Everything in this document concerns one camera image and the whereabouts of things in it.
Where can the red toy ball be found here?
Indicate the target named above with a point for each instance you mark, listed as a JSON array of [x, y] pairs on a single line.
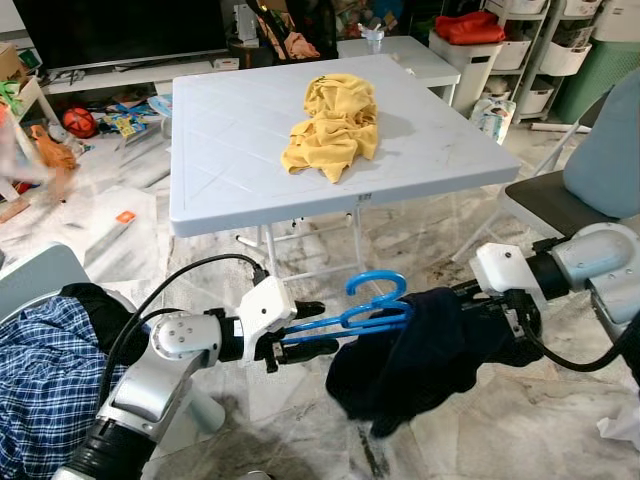
[[80, 122]]

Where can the orange plush toy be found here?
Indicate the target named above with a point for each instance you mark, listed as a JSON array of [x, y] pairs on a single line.
[[55, 150]]

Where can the blue plastic clothes hanger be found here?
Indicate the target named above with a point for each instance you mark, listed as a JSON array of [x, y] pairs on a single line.
[[385, 318]]

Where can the dark navy garment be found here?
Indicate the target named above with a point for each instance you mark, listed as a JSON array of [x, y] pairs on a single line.
[[420, 350]]

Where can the black television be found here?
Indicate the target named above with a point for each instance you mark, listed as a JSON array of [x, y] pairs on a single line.
[[120, 30]]

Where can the white tissue pack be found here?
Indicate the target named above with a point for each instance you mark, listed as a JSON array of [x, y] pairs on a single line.
[[492, 120]]

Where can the blue plaid shirt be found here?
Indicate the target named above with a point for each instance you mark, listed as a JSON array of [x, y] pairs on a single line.
[[40, 400]]

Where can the grey padded folding chair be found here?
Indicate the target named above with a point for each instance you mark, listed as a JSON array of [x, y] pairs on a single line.
[[605, 150]]

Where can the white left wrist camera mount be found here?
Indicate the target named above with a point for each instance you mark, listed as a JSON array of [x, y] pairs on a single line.
[[262, 310]]

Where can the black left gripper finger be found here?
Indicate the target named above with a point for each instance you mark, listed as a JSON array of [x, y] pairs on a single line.
[[308, 309], [310, 350]]

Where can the yellow garment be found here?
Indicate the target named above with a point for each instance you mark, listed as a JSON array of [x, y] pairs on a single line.
[[330, 130]]

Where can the white side table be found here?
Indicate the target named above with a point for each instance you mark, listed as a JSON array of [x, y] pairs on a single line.
[[410, 60]]

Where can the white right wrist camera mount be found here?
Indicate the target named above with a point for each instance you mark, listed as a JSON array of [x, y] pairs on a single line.
[[500, 268]]

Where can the black garment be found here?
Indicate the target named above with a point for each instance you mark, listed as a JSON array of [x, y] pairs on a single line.
[[100, 305]]

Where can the white bin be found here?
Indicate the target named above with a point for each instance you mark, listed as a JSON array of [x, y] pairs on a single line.
[[465, 70]]

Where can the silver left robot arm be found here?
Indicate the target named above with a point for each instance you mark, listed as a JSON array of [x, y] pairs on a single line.
[[185, 335]]

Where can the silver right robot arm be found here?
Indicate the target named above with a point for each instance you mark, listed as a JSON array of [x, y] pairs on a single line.
[[590, 250]]

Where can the clear plastic bag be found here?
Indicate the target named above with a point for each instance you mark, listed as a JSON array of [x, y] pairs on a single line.
[[120, 240]]

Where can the white folding table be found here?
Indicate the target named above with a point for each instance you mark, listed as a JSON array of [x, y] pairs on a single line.
[[230, 150]]

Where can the clear cup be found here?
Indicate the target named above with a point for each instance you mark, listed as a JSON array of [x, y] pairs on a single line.
[[372, 38]]

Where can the red cloth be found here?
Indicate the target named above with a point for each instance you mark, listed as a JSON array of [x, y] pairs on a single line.
[[470, 27]]

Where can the small orange tag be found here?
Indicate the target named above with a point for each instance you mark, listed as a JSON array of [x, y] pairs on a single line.
[[125, 216]]

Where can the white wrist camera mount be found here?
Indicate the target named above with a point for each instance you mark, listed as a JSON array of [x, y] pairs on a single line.
[[500, 268], [262, 310]]

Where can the white television bench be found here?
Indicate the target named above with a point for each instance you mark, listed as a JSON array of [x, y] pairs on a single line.
[[130, 75]]

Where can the white drawer shelf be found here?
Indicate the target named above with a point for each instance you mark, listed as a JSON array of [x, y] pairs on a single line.
[[540, 50]]

